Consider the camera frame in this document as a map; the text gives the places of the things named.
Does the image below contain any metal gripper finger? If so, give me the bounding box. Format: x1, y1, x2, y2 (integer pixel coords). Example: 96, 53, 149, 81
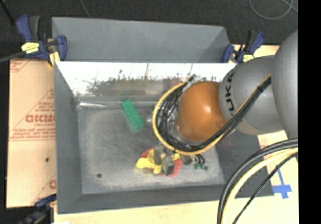
163, 155, 176, 176
153, 146, 163, 165

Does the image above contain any yellow toy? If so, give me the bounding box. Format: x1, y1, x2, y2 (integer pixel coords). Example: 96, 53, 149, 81
136, 149, 181, 175

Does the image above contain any dark green flat block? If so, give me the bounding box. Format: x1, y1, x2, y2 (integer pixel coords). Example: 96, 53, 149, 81
120, 99, 145, 133

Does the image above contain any grey metal bin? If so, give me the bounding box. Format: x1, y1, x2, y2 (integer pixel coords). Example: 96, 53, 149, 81
51, 16, 274, 213

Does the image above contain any brown cardboard board, red print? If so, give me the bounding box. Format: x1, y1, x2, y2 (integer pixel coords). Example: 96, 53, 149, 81
5, 58, 58, 208

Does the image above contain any red ring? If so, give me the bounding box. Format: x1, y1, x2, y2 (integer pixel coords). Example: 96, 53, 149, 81
140, 147, 183, 177

